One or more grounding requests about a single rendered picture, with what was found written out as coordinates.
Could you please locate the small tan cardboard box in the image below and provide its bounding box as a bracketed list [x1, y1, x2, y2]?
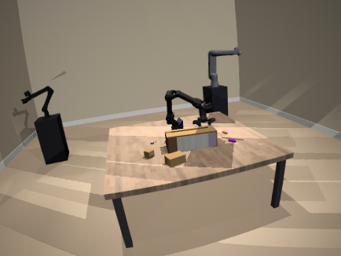
[143, 148, 155, 159]

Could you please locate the tan rectangular block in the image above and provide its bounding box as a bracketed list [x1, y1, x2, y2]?
[164, 151, 186, 167]

